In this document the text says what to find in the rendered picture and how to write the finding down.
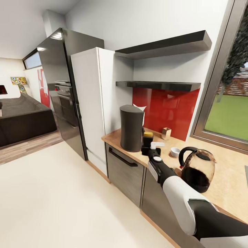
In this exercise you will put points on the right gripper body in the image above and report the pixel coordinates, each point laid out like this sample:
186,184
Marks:
147,151

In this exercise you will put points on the electric kettle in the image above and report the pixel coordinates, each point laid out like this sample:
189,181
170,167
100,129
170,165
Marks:
198,169

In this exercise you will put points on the coffee cup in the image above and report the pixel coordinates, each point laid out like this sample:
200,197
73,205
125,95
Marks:
175,152

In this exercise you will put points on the countertop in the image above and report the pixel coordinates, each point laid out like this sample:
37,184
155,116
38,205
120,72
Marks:
228,191

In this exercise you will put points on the fridge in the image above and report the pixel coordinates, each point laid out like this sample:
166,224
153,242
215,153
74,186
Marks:
96,72

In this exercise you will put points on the bottle of coffee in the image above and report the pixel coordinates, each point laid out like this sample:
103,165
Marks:
147,139

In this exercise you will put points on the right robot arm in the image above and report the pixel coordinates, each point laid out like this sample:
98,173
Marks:
196,215

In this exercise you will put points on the oven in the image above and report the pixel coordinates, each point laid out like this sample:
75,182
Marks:
67,103

